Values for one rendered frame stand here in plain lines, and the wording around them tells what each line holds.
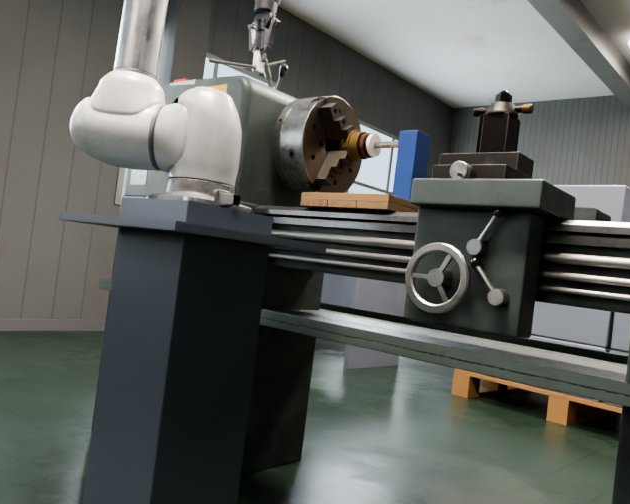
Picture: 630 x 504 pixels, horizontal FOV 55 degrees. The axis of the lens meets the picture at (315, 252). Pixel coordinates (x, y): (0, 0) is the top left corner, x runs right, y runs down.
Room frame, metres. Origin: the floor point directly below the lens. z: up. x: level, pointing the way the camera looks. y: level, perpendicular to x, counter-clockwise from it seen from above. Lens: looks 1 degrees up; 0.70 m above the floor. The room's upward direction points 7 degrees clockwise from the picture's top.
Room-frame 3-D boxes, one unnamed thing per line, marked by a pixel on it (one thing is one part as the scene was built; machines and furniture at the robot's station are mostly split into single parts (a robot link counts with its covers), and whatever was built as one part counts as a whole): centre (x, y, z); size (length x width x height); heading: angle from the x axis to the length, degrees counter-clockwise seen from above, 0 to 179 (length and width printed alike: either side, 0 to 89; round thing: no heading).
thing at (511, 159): (1.51, -0.40, 1.00); 0.20 x 0.10 x 0.05; 50
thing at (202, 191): (1.41, 0.27, 0.83); 0.22 x 0.18 x 0.06; 49
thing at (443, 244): (1.35, -0.34, 0.73); 0.27 x 0.12 x 0.27; 50
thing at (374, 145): (1.79, -0.18, 1.08); 0.13 x 0.07 x 0.07; 50
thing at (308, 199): (1.80, -0.17, 0.88); 0.36 x 0.30 x 0.04; 140
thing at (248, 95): (2.19, 0.34, 1.06); 0.59 x 0.48 x 0.39; 50
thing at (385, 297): (4.96, -0.03, 0.37); 1.38 x 0.71 x 0.74; 49
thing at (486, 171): (1.54, -0.46, 0.95); 0.43 x 0.18 x 0.04; 140
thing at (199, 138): (1.42, 0.29, 0.97); 0.18 x 0.16 x 0.22; 85
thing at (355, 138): (1.86, -0.10, 1.08); 0.09 x 0.09 x 0.09; 50
